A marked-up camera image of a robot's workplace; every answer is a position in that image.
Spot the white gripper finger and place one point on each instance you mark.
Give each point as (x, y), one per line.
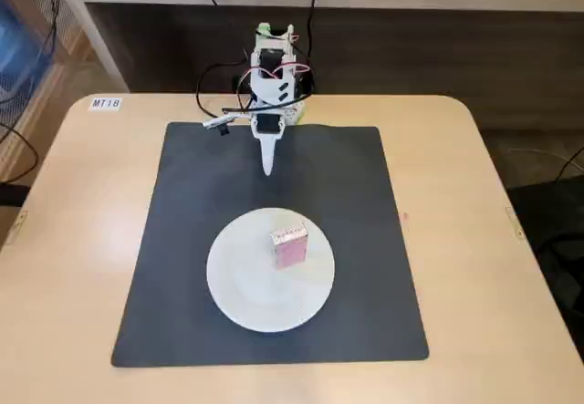
(265, 151)
(272, 151)

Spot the pink cardboard box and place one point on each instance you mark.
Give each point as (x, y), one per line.
(289, 249)

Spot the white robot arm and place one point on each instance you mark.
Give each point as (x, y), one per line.
(269, 87)

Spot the black armrest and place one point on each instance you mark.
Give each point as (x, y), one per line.
(13, 194)

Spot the black chair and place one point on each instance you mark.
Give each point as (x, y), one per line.
(552, 240)

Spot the dark grey mat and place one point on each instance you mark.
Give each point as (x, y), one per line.
(182, 285)

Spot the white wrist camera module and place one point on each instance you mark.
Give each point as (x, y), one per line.
(217, 123)

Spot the metal table hinge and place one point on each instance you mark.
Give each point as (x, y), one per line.
(18, 227)
(515, 222)

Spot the white round dish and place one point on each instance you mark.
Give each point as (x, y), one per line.
(255, 294)

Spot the blue plastic bin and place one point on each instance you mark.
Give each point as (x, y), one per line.
(18, 53)

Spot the white MT18 label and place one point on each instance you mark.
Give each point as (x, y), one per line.
(105, 103)

